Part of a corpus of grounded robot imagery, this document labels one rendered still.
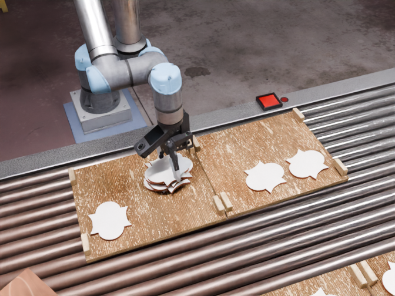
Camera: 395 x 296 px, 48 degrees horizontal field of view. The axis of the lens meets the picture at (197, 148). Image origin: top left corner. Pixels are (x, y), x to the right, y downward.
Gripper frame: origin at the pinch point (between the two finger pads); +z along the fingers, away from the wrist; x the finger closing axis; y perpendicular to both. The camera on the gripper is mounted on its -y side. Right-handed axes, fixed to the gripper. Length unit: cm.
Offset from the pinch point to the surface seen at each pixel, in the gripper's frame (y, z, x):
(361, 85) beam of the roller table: 89, 9, 6
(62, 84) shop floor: 10, 101, 204
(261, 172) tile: 26.2, 5.5, -12.3
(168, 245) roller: -10.4, 8.0, -18.8
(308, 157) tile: 43.0, 5.5, -15.1
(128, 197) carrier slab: -13.4, 6.5, 1.6
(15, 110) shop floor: -28, 101, 193
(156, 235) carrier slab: -12.2, 6.4, -15.1
